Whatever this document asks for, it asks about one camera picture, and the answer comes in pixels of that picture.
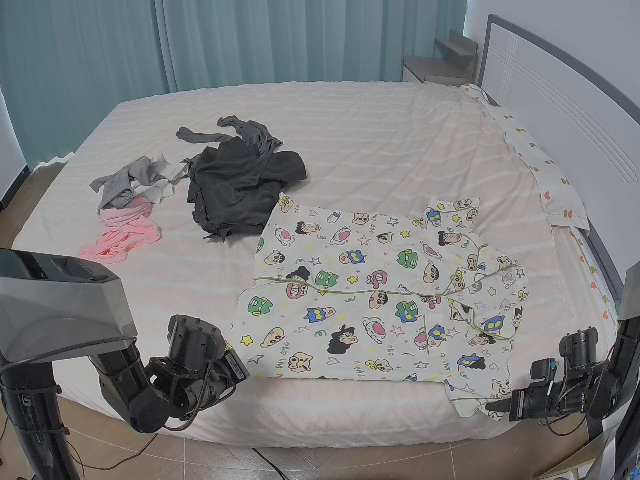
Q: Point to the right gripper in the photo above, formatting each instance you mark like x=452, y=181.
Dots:
x=530, y=404

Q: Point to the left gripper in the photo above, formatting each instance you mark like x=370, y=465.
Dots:
x=232, y=365

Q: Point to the white printed pyjama top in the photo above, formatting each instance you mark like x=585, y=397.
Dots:
x=350, y=293

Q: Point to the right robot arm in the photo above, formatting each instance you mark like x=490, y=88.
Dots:
x=607, y=378

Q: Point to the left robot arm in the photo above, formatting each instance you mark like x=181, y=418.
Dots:
x=60, y=308

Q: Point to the pink garment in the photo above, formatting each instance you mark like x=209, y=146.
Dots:
x=130, y=230

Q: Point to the black shirt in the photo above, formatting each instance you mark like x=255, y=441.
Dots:
x=230, y=193

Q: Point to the grey and white garment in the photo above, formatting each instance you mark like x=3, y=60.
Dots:
x=117, y=185

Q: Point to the dark grey garment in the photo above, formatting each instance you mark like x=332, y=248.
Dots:
x=250, y=130

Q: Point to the bed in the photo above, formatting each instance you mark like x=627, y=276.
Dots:
x=375, y=168

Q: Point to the blue-green curtain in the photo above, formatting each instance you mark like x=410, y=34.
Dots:
x=75, y=43
x=300, y=23

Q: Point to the grey bedside table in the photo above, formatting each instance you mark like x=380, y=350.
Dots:
x=420, y=68

